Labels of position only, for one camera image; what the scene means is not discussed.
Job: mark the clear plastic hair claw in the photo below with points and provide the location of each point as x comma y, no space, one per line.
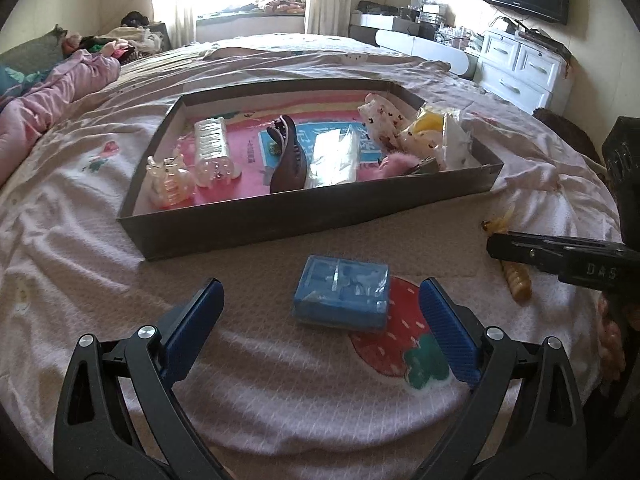
212,152

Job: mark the clear plastic accessory packet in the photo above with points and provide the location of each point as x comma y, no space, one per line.
332,157

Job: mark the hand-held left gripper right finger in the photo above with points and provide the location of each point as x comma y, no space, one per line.
450,330

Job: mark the person's right hand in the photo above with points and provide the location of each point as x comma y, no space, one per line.
612,345

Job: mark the black set-top box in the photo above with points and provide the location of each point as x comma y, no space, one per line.
542,40

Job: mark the pile of clothes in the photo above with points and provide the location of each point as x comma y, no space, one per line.
120,35

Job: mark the brown oval hair clip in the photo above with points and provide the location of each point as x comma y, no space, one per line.
289,160

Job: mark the pink fluffy hair clip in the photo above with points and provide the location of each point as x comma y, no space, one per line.
400,165

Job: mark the teal pillow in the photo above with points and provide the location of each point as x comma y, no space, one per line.
27,62

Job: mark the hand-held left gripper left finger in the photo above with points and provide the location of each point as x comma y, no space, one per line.
195,325

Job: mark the pink and blue printed book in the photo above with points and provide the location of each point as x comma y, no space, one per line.
250,155

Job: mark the pink blanket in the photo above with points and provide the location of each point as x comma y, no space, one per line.
55,95

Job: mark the polka-dot fabric scrunchie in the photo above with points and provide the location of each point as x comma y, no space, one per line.
382,117

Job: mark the white rounded table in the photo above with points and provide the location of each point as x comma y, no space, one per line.
425,50

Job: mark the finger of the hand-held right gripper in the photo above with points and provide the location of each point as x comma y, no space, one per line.
530,252

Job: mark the white drawer dresser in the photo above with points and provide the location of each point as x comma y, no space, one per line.
520,72

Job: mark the blue plastic box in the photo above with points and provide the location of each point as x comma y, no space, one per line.
342,295

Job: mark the white flower hair claw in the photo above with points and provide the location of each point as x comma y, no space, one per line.
170,182

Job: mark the dark cardboard tray box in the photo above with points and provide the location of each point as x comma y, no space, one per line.
250,230

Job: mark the dark brown chair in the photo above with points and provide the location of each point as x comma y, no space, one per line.
570,132

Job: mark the bedding on windowsill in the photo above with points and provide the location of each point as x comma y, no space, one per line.
285,6

